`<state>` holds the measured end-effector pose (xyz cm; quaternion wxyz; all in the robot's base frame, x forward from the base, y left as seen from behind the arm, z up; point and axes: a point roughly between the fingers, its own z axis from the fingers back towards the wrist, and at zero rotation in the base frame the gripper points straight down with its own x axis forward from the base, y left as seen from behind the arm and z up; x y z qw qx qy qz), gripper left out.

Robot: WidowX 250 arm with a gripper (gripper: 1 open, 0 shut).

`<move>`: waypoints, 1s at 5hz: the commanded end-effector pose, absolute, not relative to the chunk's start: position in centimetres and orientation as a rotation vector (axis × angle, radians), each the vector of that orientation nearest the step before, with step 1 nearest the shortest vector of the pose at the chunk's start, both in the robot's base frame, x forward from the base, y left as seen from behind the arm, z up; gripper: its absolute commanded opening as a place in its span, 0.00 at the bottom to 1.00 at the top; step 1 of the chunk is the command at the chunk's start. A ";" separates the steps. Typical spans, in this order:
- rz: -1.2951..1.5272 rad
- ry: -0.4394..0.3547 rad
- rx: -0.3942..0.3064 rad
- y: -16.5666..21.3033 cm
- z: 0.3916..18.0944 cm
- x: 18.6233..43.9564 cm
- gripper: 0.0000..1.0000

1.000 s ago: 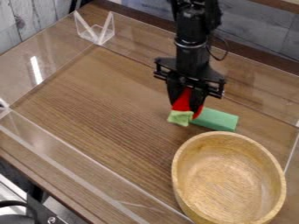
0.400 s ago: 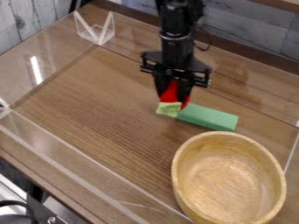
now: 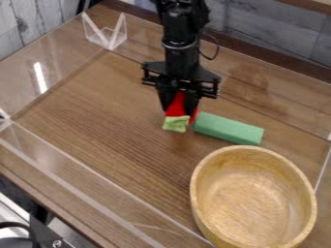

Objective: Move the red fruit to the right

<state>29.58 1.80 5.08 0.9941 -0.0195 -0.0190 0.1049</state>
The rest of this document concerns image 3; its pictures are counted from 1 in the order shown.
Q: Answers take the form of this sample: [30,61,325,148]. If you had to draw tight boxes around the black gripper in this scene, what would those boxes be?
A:
[142,42,221,116]

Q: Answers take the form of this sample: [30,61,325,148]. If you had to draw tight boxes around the red plush strawberry green leaf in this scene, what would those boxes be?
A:
[162,92,197,133]

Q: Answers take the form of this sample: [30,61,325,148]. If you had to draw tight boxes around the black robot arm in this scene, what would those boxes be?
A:
[142,0,221,117]

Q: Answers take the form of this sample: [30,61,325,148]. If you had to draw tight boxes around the green foam block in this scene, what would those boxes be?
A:
[193,112,264,145]

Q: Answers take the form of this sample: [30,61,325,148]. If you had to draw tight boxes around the wooden bowl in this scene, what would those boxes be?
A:
[189,145,316,248]

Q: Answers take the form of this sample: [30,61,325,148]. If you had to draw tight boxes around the clear acrylic tray wall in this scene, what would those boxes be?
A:
[0,7,331,248]

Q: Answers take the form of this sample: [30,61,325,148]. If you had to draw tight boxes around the black metal stand bracket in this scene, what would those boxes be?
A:
[0,214,76,248]

